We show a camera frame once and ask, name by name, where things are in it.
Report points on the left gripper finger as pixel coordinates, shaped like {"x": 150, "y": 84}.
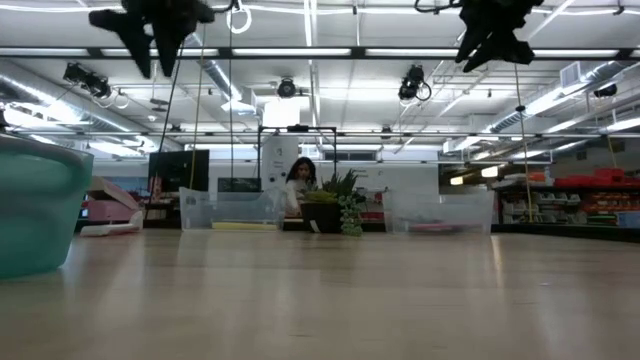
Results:
{"x": 167, "y": 50}
{"x": 132, "y": 40}

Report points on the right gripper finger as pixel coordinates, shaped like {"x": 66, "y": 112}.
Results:
{"x": 475, "y": 37}
{"x": 505, "y": 52}

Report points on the clear plastic bin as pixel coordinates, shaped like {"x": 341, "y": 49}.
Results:
{"x": 230, "y": 210}
{"x": 440, "y": 210}

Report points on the yellow crayon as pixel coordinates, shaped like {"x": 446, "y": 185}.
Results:
{"x": 245, "y": 226}

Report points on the teal plastic bin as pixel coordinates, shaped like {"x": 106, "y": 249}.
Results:
{"x": 40, "y": 215}

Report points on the shelving with red bins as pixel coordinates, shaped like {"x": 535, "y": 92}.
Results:
{"x": 600, "y": 181}

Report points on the black monitor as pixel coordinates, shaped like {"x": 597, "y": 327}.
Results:
{"x": 182, "y": 170}

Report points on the white pillar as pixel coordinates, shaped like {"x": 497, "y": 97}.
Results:
{"x": 277, "y": 155}

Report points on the pink stapler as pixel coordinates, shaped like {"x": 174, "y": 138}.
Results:
{"x": 107, "y": 207}

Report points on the person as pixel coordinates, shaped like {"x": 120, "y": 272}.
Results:
{"x": 299, "y": 185}

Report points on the red background box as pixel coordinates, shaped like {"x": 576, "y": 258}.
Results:
{"x": 372, "y": 215}

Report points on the potted succulent plant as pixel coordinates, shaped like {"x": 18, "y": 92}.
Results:
{"x": 325, "y": 215}

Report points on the black ceiling camera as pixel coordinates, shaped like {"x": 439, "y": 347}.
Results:
{"x": 412, "y": 82}
{"x": 605, "y": 90}
{"x": 286, "y": 88}
{"x": 86, "y": 80}

